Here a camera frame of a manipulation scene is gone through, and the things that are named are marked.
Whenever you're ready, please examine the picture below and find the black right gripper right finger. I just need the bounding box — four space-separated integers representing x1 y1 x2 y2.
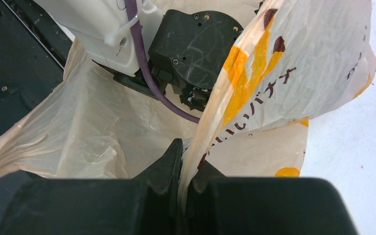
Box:
188 161 225 235

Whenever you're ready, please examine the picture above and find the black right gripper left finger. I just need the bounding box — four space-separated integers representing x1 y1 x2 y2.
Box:
134 139 183 235

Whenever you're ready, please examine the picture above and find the orange plastic bag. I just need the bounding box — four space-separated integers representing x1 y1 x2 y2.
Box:
0 0 376 205

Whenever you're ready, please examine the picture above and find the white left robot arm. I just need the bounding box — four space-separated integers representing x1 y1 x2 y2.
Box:
38 0 242 111

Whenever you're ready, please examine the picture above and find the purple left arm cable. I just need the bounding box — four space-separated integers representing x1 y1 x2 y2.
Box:
124 0 202 124

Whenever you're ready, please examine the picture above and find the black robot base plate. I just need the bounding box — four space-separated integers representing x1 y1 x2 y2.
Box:
0 0 72 136

